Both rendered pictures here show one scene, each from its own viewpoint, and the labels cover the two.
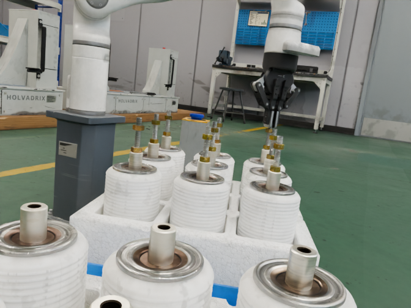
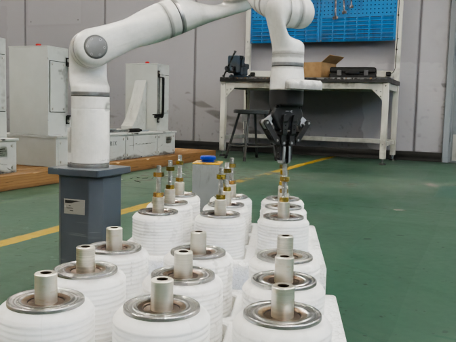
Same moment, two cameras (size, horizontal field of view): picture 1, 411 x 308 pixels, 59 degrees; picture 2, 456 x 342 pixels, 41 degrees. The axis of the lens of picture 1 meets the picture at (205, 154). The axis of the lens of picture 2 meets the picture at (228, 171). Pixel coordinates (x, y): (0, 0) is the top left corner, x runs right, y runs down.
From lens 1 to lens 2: 0.52 m
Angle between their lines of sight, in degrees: 4
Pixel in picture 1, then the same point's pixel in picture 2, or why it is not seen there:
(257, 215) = (271, 240)
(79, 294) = not seen: hidden behind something
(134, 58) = not seen: hidden behind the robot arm
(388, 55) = not seen: outside the picture
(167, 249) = (202, 243)
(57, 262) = (136, 258)
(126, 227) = (158, 261)
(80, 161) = (89, 218)
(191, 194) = (211, 227)
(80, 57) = (81, 109)
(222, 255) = (243, 277)
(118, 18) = (71, 20)
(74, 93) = (77, 146)
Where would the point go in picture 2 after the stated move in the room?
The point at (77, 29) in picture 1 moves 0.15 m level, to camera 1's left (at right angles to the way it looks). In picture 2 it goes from (75, 79) to (13, 77)
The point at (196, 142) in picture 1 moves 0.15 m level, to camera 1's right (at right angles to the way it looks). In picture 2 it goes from (210, 186) to (270, 188)
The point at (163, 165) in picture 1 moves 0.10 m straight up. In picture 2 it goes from (182, 208) to (182, 159)
